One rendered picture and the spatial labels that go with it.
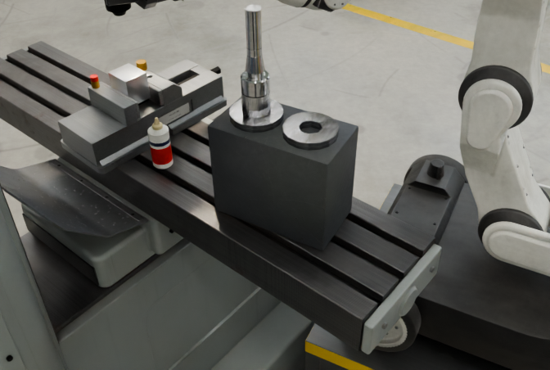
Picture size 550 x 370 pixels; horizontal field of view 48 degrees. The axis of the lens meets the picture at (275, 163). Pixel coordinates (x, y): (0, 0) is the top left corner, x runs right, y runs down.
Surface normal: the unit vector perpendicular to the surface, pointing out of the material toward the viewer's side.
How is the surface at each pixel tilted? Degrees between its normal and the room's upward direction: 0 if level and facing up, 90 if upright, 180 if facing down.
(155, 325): 90
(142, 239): 90
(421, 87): 0
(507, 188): 90
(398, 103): 0
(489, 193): 90
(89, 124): 0
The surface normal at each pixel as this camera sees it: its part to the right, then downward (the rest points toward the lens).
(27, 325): 0.80, 0.33
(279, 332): -0.01, -0.79
